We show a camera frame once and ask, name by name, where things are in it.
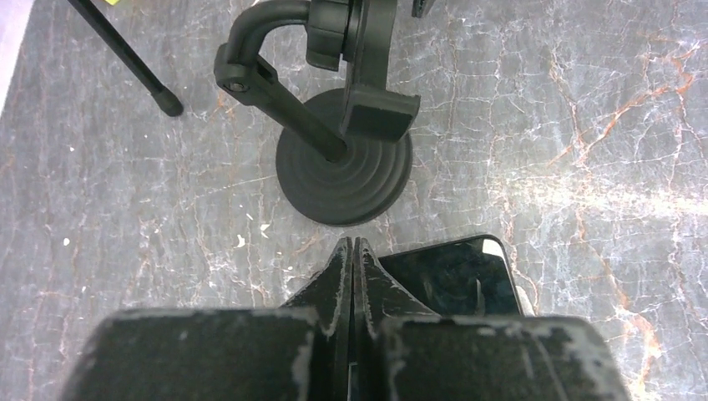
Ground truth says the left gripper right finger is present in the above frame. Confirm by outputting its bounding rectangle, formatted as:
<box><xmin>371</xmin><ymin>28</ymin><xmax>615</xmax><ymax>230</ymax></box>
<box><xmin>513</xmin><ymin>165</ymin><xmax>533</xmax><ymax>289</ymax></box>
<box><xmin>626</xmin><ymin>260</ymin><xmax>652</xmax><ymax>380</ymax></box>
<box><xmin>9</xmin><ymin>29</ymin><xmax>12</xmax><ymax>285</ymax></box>
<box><xmin>352</xmin><ymin>237</ymin><xmax>438</xmax><ymax>400</ymax></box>

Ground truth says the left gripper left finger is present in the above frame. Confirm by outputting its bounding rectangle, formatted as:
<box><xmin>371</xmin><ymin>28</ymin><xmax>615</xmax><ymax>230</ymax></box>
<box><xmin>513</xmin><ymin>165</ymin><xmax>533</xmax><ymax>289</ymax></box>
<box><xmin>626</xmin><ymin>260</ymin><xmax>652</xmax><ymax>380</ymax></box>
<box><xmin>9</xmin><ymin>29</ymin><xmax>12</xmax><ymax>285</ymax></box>
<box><xmin>283</xmin><ymin>237</ymin><xmax>353</xmax><ymax>400</ymax></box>

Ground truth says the black smartphone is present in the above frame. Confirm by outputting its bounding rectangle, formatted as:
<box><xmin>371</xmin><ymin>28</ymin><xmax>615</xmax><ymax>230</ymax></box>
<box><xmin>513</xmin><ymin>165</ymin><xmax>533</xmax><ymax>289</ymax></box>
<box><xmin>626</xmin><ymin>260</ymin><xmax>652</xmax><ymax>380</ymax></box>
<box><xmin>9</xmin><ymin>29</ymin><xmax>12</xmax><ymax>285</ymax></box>
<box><xmin>379</xmin><ymin>235</ymin><xmax>523</xmax><ymax>317</ymax></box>

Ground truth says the black round-base phone stand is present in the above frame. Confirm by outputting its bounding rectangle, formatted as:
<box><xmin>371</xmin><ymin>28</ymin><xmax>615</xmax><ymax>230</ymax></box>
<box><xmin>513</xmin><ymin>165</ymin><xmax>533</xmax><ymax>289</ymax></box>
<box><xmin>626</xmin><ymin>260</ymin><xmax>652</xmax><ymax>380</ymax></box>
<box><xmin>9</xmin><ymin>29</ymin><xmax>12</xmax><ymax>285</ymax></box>
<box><xmin>214</xmin><ymin>1</ymin><xmax>421</xmax><ymax>226</ymax></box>

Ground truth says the black music stand tripod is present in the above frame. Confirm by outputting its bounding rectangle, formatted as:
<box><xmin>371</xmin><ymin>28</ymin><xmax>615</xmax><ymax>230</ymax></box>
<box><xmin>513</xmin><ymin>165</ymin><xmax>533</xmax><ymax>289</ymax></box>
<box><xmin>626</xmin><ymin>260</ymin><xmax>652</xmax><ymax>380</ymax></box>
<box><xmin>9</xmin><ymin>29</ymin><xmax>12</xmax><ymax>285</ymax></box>
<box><xmin>68</xmin><ymin>0</ymin><xmax>184</xmax><ymax>117</ymax></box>

